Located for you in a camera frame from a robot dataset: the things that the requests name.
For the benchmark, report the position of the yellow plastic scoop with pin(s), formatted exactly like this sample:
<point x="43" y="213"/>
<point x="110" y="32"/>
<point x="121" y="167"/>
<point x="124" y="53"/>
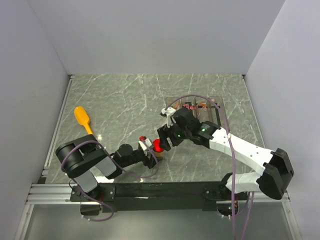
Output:
<point x="83" y="119"/>

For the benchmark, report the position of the clear candy drawer box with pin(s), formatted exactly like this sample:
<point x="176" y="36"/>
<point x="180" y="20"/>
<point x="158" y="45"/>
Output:
<point x="202" y="109"/>

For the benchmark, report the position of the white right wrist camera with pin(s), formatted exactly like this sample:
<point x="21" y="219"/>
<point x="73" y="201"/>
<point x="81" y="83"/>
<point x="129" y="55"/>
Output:
<point x="168" y="114"/>

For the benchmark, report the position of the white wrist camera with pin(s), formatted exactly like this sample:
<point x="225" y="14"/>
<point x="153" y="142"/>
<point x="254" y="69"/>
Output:
<point x="145" y="143"/>
<point x="168" y="114"/>

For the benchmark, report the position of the aluminium frame rail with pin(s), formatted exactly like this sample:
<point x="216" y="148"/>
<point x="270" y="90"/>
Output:
<point x="86" y="90"/>

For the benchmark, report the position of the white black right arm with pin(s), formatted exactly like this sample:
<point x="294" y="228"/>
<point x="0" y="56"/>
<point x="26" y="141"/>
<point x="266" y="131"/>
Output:
<point x="272" y="169"/>

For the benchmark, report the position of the black base beam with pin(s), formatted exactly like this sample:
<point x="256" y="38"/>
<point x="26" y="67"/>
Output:
<point x="146" y="196"/>

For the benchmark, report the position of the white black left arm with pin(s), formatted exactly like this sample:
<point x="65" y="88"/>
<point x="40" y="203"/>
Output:
<point x="79" y="156"/>

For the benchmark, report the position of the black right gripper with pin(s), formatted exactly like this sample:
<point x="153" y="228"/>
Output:
<point x="164" y="132"/>

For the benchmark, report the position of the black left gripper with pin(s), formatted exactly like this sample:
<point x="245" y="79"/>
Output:
<point x="151" y="162"/>

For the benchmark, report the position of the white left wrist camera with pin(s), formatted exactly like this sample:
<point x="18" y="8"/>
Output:
<point x="145" y="143"/>

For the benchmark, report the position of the red jar lid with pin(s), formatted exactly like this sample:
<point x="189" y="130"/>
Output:
<point x="157" y="146"/>

